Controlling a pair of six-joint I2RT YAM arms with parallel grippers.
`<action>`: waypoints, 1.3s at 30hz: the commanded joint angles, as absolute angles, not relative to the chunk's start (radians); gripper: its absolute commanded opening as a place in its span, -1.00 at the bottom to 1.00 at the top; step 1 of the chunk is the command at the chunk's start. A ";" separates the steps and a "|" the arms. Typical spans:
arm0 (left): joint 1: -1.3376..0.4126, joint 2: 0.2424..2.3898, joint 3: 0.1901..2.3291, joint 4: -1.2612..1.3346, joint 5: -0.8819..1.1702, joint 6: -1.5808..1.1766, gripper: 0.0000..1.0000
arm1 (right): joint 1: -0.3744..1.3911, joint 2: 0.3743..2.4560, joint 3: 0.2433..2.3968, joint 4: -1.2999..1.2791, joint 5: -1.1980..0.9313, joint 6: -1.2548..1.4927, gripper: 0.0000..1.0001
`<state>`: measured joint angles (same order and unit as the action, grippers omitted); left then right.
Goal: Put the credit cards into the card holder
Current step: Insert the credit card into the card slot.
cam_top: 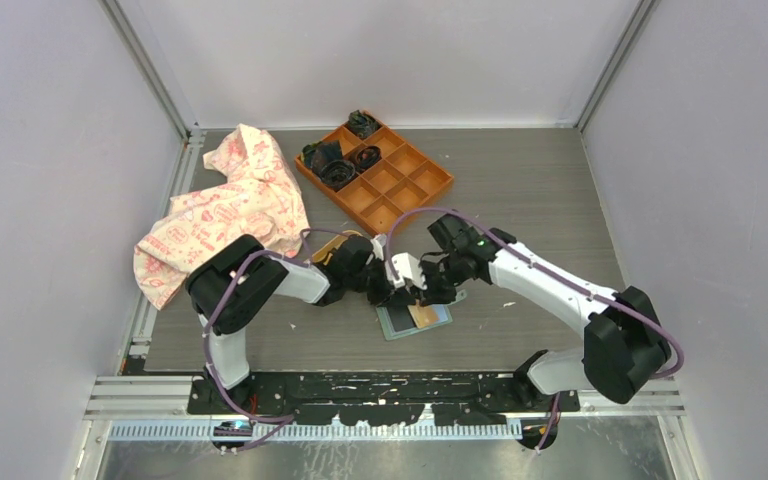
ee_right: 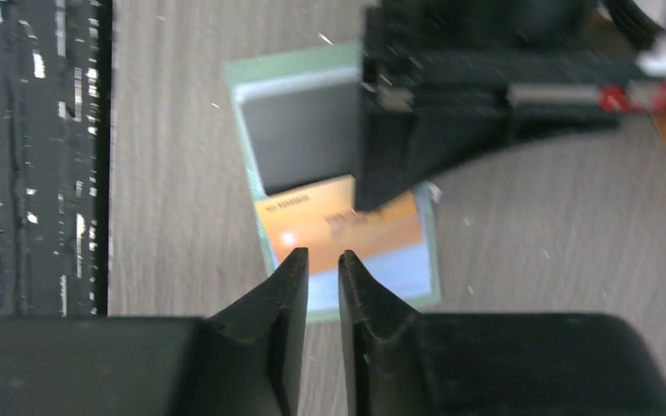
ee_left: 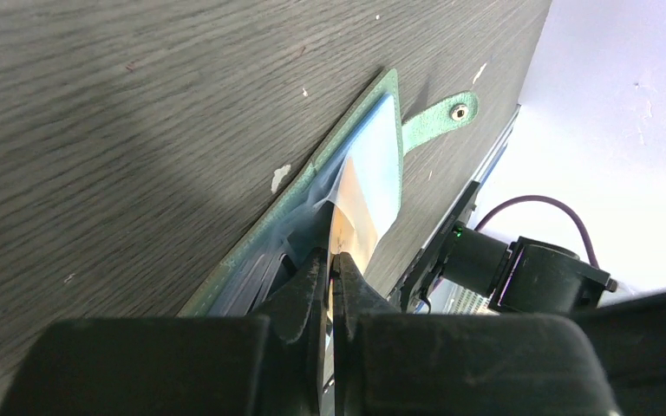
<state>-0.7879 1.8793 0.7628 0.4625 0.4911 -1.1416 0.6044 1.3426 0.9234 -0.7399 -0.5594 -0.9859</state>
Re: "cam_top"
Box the green card holder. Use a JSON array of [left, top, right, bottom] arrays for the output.
[[376, 290, 467, 341]]

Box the orange credit card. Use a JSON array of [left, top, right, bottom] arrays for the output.
[[408, 305, 440, 329]]

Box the black credit card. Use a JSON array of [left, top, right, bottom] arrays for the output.
[[386, 306, 416, 335]]

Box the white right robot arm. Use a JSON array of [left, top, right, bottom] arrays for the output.
[[420, 212, 672, 411]]

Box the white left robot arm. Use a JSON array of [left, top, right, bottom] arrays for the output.
[[184, 234, 392, 413]]

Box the yellow oval dish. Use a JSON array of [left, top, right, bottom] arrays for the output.
[[312, 230, 361, 263]]

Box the orange compartment tray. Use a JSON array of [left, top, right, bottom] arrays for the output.
[[295, 110, 454, 235]]

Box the coiled black belt small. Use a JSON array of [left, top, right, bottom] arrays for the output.
[[348, 145, 382, 174]]

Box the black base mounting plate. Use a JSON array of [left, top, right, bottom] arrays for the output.
[[188, 370, 581, 427]]

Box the dark folded fabric item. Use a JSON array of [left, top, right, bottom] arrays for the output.
[[301, 140, 343, 174]]

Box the pink patterned cloth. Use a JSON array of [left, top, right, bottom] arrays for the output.
[[133, 124, 310, 310]]

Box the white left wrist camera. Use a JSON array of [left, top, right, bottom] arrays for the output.
[[370, 234, 388, 261]]

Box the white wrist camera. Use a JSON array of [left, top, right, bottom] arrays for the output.
[[387, 252, 427, 290], [370, 234, 388, 261]]

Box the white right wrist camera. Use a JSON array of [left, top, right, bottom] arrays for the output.
[[387, 252, 427, 290]]

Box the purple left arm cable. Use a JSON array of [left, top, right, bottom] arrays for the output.
[[199, 227, 359, 453]]

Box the aluminium frame rail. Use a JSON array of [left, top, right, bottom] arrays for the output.
[[83, 374, 687, 443]]

